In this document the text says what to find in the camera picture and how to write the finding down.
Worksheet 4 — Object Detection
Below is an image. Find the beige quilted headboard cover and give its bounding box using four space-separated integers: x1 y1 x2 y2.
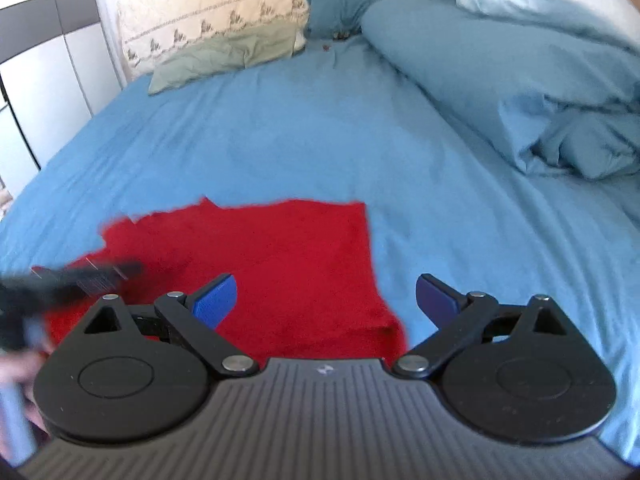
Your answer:
94 0 457 83

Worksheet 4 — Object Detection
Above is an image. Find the teal pillow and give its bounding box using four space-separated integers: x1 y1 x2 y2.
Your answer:
300 0 402 42

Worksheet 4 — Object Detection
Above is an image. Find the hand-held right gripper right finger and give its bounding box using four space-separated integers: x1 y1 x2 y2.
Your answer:
392 273 569 379

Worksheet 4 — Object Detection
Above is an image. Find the blue bed sheet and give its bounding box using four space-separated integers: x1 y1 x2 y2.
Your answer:
0 35 640 463

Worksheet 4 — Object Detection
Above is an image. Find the white wardrobe with dark stripes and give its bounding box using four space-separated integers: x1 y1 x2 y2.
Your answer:
0 0 125 197

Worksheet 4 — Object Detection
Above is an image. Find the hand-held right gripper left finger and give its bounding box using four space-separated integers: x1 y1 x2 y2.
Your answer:
84 273 260 379

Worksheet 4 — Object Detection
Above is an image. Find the person's left hand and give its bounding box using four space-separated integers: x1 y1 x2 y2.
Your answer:
0 349 52 432

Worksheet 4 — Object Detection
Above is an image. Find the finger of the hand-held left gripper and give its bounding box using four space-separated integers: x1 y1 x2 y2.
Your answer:
31 259 147 303

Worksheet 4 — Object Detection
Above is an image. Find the blue duvet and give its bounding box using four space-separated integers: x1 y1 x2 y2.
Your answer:
359 0 640 182

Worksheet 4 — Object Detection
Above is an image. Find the green pillow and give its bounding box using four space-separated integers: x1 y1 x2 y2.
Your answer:
148 22 307 96

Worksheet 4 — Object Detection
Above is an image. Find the red cloth garment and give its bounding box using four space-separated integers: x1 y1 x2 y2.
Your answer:
45 197 409 361

